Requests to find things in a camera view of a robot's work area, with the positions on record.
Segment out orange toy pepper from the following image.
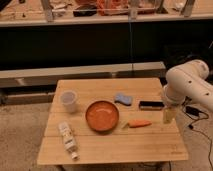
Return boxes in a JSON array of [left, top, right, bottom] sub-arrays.
[[122, 120, 152, 129]]

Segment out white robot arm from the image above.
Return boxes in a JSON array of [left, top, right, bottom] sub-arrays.
[[161, 60, 213, 124]]

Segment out black rectangular eraser block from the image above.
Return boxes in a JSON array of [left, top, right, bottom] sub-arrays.
[[139, 101, 164, 110]]

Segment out blue sponge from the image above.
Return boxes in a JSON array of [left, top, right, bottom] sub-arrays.
[[114, 93, 133, 106]]

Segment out black box on shelf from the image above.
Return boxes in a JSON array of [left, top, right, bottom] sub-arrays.
[[163, 44, 213, 70]]

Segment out orange round bowl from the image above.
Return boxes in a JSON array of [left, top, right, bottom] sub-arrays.
[[85, 101, 119, 132]]

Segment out wooden table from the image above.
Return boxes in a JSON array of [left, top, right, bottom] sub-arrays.
[[37, 78, 188, 165]]

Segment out translucent plastic cup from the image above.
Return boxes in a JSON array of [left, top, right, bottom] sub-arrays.
[[60, 90, 77, 113]]

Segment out white plastic bottle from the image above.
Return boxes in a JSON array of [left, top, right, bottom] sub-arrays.
[[58, 122, 79, 160]]

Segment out black floor cable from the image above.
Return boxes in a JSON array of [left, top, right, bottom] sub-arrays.
[[184, 105, 213, 164]]

